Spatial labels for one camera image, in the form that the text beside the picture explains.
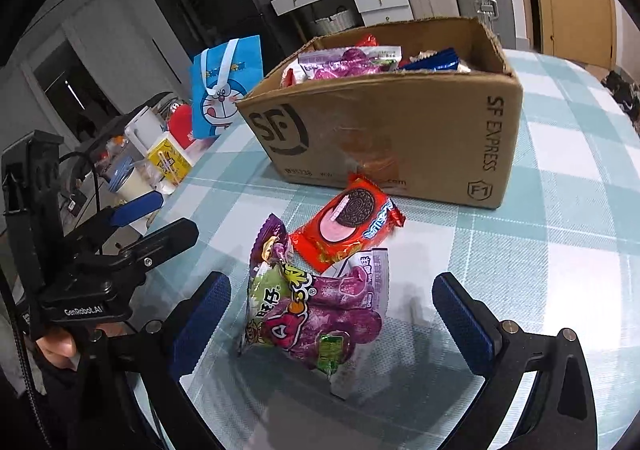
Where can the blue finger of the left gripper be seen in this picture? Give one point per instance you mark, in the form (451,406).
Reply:
(136,209)

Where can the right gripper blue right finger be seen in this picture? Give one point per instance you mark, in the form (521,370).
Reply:
(470,323)

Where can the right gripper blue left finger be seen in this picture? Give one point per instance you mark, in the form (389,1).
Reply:
(193,321)

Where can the purple grape candy bag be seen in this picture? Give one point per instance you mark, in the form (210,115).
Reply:
(327,322)

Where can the red strawberry Oreo packet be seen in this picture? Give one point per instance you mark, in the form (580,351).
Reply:
(359,218)

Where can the blue Oreo packet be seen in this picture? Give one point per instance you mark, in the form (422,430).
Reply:
(434,61)

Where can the orange noodle snack bag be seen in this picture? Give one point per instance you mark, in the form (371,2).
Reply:
(349,62)

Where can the red chips bag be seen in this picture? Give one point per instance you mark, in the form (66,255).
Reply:
(367,40)

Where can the person's left hand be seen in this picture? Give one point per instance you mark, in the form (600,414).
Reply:
(59,348)

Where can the white paper cup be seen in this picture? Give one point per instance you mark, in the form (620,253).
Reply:
(132,185)

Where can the yellow box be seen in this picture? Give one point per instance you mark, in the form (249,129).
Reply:
(168,157)

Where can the white kettle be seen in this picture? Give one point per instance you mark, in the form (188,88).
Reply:
(144,129)

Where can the blue Doraemon bag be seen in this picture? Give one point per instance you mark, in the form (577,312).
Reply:
(220,77)

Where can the SF Express cardboard box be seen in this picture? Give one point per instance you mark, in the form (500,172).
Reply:
(442,136)

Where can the woven laundry basket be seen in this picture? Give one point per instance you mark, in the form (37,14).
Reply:
(342,20)

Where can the wooden door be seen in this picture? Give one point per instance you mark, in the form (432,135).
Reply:
(583,31)

